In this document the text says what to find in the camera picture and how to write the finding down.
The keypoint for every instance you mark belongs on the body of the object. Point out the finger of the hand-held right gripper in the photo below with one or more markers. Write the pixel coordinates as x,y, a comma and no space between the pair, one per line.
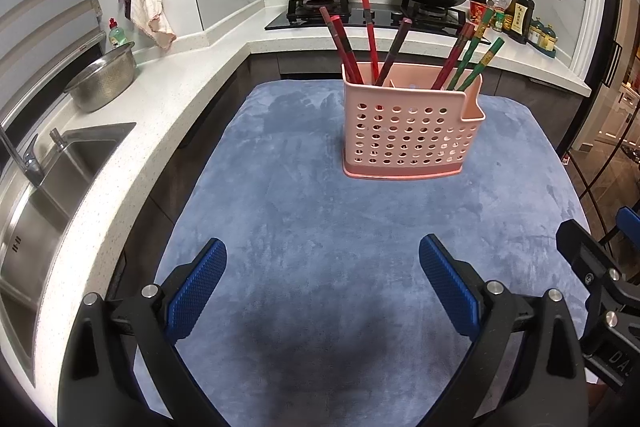
631,223
585,252

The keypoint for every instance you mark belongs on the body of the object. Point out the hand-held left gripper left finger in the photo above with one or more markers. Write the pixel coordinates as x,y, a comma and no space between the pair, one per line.
195,292

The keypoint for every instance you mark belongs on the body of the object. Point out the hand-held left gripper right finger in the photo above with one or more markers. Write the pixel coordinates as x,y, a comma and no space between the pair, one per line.
450,292

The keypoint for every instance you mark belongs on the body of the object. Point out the pink perforated utensil holder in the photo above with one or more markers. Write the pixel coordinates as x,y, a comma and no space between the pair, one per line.
410,132

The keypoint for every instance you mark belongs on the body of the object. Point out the bright red chopstick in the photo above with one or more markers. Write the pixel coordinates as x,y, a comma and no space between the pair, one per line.
350,54
371,42

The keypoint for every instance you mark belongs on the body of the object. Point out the red chopsticks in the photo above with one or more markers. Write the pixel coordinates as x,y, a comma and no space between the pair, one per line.
340,47

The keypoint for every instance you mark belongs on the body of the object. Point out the glass sliding door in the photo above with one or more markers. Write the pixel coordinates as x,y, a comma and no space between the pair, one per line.
615,107

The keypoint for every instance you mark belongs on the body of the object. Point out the blue plush mat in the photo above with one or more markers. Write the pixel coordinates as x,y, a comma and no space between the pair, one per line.
325,217

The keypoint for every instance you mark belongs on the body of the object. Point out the stainless steel sink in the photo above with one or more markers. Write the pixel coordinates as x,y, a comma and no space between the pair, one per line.
55,207

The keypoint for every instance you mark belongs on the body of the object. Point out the spice jar rack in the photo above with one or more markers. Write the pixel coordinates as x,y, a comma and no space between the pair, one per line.
542,39

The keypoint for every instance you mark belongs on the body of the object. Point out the sink soap dispenser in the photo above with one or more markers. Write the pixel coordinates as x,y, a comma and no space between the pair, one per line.
57,141

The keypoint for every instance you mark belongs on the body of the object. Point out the chrome faucet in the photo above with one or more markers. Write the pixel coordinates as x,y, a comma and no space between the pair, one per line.
27,162

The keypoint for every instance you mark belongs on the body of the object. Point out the white kitchen counter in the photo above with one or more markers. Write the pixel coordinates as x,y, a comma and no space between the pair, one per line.
190,67

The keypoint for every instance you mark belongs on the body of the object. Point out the stainless steel basin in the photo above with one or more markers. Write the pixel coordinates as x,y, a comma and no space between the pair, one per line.
102,79

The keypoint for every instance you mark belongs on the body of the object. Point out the dark soy sauce bottle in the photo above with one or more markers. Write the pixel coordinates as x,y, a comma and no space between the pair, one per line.
520,19

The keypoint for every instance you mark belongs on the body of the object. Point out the small green cap bottle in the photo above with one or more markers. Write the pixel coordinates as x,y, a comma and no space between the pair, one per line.
498,23

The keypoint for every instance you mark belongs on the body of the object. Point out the red instant noodle cup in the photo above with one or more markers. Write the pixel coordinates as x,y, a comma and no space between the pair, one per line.
479,13

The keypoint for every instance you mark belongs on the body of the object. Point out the green dish soap bottle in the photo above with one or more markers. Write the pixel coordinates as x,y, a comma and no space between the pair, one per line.
119,38

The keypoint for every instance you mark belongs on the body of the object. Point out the black gas stove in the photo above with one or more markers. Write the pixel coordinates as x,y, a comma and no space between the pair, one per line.
300,19

